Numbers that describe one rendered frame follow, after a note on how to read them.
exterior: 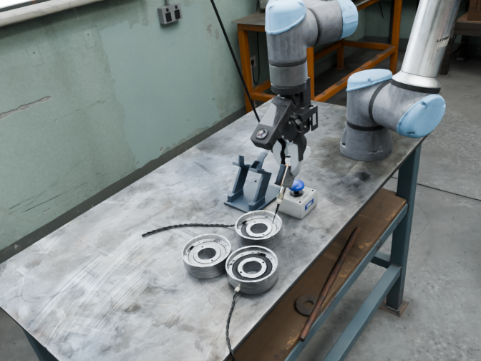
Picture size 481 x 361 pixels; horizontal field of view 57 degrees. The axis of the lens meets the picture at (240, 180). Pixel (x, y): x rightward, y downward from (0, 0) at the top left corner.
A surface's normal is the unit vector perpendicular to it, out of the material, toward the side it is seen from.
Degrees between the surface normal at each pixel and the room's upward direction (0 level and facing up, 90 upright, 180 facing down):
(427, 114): 97
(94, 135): 90
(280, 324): 0
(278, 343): 0
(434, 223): 0
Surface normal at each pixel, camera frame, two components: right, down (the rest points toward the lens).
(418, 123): 0.47, 0.53
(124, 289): -0.11, -0.84
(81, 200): 0.77, 0.26
